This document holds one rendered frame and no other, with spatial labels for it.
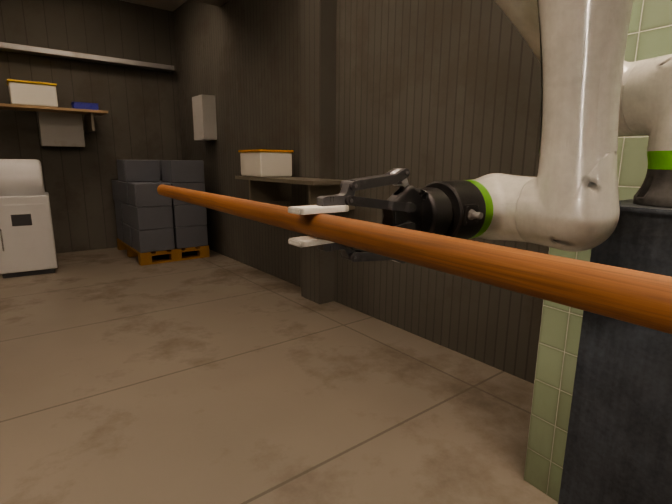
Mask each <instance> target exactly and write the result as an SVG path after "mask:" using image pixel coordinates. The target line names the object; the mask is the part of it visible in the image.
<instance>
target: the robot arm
mask: <svg viewBox="0 0 672 504"><path fill-rule="evenodd" d="M494 1H495V2H496V3H497V5H498V6H499V7H500V8H501V9H502V11H503V12H504V13H505V14H506V16H507V17H508V18H509V19H510V21H511V22H512V23H513V25H514V26H515V27H516V29H517V30H518V31H519V33H520V34H521V35H522V37H523V38H524V40H525V41H526V42H527V44H528V45H529V47H530V48H531V50H532V51H533V53H534V54H535V56H536V58H537V59H538V61H539V62H540V64H541V124H540V143H539V154H540V158H539V168H538V176H537V177H529V176H517V175H509V174H502V173H492V174H487V175H484V176H481V177H479V178H476V179H472V180H453V181H435V182H432V183H429V184H428V185H426V186H425V187H424V188H415V187H414V186H412V185H409V183H408V179H407V177H408V176H409V175H410V171H409V169H407V168H393V169H392V170H390V171H389V172H387V173H386V174H382V175H375V176H369V177H362V178H355V179H349V180H343V181H342V182H341V184H340V186H341V191H340V193H339V194H335V195H327V196H319V197H317V205H306V206H290V207H288V212H289V213H292V214H297V215H310V214H324V213H337V212H348V211H349V206H348V205H350V206H359V207H368V208H377V209H383V216H384V217H383V222H382V223H380V224H384V225H390V226H395V227H401V228H406V229H412V230H417V231H423V232H428V233H434V234H439V235H445V236H450V237H456V238H461V239H472V238H484V239H488V240H507V241H519V242H528V243H534V244H538V245H543V246H547V247H552V248H556V249H559V250H563V251H569V252H579V251H585V250H589V249H592V248H594V247H596V246H598V245H600V244H602V243H603V242H604V241H606V240H607V239H608V238H609V237H610V236H611V234H612V233H613V232H614V230H615V228H616V226H617V224H618V221H619V216H620V206H619V193H618V169H617V150H618V136H636V135H648V136H649V140H648V147H647V158H648V169H647V174H646V177H645V180H644V182H643V184H642V186H641V187H640V189H639V190H638V191H637V193H636V194H635V195H634V197H633V204H637V205H644V206H653V207H664V208H672V54H668V55H664V56H659V57H655V58H650V59H645V60H639V61H634V62H627V61H625V60H624V58H625V50H626V43H627V36H628V30H629V24H630V18H631V12H632V7H633V1H634V0H494ZM387 185H394V186H399V188H398V189H397V190H396V191H395V192H394V193H393V194H392V195H391V196H390V197H389V198H388V199H387V200H381V199H373V198H365V197H357V196H354V194H355V191H357V190H363V189H369V188H375V187H381V186H387ZM288 243H289V244H291V245H294V246H297V247H300V248H303V247H310V246H316V245H317V249H319V250H322V251H325V252H329V251H335V250H340V251H341V253H340V257H341V258H343V259H346V260H349V261H352V262H364V261H384V260H391V261H395V262H398V263H402V264H404V263H405V262H404V261H400V260H397V259H393V258H389V257H386V256H382V255H378V254H375V253H371V252H367V251H364V250H360V249H354V248H353V247H349V246H345V245H342V244H338V243H334V242H331V241H327V240H323V239H320V238H316V237H312V236H309V235H308V236H300V237H293V238H289V239H288Z"/></svg>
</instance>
